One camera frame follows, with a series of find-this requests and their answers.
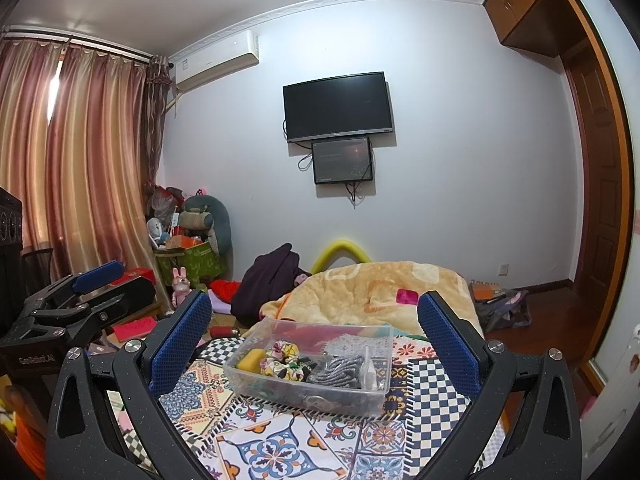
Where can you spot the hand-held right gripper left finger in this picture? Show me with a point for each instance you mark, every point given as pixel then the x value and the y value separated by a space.
pixel 182 340

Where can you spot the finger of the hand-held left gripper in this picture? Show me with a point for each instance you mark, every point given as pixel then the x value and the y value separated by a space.
pixel 125 295
pixel 97 275

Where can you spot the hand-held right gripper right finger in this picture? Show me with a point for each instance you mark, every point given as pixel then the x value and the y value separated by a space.
pixel 447 345

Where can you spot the clear plastic storage box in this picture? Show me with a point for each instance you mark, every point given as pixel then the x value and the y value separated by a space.
pixel 300 400

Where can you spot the red gift box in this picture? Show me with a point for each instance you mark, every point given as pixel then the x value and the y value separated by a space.
pixel 137 275

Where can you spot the black mesh chair back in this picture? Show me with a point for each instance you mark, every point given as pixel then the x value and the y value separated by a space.
pixel 37 265

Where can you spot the red book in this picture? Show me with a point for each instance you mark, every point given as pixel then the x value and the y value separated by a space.
pixel 132 330

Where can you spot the red cylindrical bottle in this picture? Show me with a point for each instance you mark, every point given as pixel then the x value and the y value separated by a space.
pixel 223 333

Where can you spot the lavender cloth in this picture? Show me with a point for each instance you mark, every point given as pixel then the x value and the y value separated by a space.
pixel 219 305

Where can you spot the pink bunny figure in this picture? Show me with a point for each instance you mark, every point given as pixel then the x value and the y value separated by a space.
pixel 181 287

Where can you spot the red folded garment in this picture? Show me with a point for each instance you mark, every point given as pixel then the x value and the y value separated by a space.
pixel 225 290

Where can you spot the orange notebook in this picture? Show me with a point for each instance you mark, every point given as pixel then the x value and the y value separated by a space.
pixel 485 291

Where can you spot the purple bag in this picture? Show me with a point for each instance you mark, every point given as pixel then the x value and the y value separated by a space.
pixel 505 310

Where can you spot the yellow sponge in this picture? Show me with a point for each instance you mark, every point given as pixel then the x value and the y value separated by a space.
pixel 250 360

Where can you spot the green storage box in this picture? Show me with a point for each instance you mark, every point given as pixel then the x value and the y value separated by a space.
pixel 190 262

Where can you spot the white lace cloth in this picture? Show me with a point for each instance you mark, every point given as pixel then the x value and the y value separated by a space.
pixel 350 346

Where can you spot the dark purple jacket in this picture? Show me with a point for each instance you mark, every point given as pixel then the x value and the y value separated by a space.
pixel 265 285

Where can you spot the floral scrunchie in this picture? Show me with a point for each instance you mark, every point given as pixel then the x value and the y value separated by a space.
pixel 285 352

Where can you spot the yellow fleece blanket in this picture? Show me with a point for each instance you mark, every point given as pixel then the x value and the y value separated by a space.
pixel 360 290

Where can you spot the grey plush toy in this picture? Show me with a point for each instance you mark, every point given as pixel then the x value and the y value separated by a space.
pixel 200 217

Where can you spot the striped pink curtain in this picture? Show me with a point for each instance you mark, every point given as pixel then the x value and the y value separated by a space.
pixel 90 160

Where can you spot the grey striped cloth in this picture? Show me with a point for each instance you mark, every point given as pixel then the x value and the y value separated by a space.
pixel 335 372

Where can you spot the red knit cloth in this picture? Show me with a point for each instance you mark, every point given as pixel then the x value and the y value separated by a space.
pixel 305 337

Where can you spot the yellow foam arc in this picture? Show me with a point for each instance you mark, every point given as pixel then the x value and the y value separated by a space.
pixel 340 246

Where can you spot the patterned bed sheet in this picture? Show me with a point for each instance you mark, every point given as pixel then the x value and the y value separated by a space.
pixel 280 450

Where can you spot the brown wooden door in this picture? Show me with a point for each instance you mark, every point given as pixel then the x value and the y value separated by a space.
pixel 597 175

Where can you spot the white air conditioner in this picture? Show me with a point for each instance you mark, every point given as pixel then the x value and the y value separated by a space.
pixel 215 62

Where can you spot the wooden overhead cabinet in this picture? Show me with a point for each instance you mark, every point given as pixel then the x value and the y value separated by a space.
pixel 510 5

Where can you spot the white wall socket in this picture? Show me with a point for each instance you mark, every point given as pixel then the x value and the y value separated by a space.
pixel 504 269

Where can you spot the small black wall monitor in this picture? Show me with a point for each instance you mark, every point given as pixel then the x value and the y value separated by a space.
pixel 342 160

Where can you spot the black wall television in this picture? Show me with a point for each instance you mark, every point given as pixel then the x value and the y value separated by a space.
pixel 335 105

